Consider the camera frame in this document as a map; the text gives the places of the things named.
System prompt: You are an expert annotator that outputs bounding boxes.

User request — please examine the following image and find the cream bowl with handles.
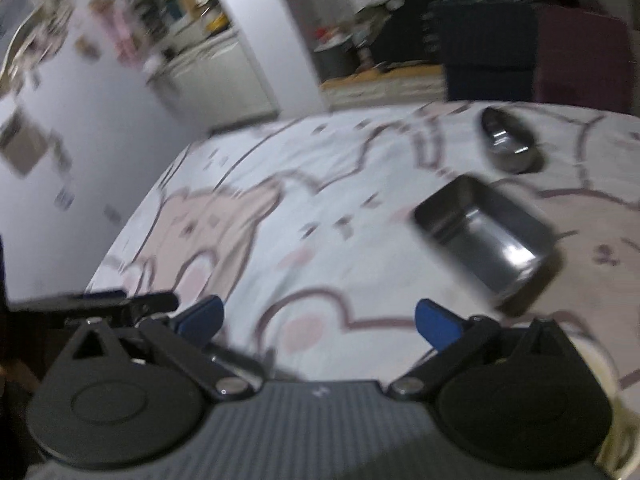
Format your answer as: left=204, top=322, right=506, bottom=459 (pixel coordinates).
left=570, top=335, right=640, bottom=480

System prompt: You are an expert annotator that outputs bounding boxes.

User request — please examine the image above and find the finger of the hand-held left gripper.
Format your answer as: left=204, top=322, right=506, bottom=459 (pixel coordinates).
left=125, top=291, right=180, bottom=322

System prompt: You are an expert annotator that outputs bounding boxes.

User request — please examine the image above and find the purple chair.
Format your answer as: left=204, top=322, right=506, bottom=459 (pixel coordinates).
left=532, top=6, right=633, bottom=111

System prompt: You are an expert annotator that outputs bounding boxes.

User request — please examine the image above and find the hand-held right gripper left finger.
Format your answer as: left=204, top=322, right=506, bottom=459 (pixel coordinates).
left=46, top=295, right=252, bottom=401

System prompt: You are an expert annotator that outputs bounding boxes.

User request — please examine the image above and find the rectangular steel container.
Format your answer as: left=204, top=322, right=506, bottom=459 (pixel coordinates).
left=412, top=175, right=560, bottom=310

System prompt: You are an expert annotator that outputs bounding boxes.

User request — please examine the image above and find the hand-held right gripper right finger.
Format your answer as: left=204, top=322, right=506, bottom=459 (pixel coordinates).
left=389, top=299, right=577, bottom=402

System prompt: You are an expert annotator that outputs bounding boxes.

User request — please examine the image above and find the grey bin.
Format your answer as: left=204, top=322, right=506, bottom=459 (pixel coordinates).
left=314, top=39, right=360, bottom=80

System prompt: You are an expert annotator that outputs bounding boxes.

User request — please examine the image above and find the round steel bowl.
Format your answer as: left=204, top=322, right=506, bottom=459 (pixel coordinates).
left=479, top=106, right=546, bottom=175

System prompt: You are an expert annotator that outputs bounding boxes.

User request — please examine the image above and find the navy chair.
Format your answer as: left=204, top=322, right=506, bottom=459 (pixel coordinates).
left=429, top=0, right=541, bottom=103

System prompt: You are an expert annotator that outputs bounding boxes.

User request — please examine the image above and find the bear printed tablecloth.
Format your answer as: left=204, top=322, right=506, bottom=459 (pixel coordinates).
left=84, top=99, right=640, bottom=396

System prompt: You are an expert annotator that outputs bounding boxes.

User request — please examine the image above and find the white kitchen cabinet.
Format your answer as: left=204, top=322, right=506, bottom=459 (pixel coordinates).
left=147, top=29, right=280, bottom=122

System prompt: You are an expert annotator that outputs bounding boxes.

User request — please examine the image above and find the wood-topped low cabinet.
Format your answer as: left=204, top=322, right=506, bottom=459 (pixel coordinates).
left=319, top=62, right=447, bottom=109

